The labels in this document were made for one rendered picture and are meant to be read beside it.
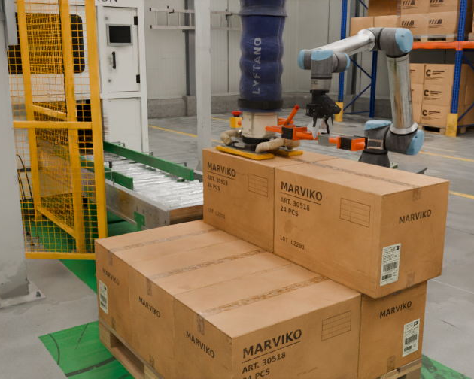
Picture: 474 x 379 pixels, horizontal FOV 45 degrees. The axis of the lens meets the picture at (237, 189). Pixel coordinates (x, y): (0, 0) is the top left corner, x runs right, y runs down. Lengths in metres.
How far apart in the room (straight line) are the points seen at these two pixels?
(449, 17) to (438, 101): 1.44
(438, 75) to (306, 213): 8.67
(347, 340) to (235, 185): 0.95
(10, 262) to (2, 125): 0.80
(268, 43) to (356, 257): 1.09
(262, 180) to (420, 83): 8.70
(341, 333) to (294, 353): 0.23
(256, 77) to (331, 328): 1.21
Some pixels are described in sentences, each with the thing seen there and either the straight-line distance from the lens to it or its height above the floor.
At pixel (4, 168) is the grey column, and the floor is 0.79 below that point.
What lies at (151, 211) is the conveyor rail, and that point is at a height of 0.55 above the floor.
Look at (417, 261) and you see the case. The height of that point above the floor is 0.64.
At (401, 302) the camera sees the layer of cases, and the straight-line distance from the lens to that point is 2.46.
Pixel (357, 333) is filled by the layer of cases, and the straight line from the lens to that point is 2.31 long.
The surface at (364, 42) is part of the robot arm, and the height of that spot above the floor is 1.48.
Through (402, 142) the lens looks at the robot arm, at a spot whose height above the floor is 0.94.
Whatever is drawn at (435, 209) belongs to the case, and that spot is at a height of 0.84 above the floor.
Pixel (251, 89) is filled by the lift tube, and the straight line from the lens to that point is 2.73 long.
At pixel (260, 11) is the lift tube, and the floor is 1.61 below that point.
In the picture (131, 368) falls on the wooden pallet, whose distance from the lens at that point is 2.79.
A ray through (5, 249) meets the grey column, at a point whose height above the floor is 0.32.
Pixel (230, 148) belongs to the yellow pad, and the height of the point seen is 0.97.
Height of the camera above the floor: 1.44
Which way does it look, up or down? 14 degrees down
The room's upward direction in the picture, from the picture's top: straight up
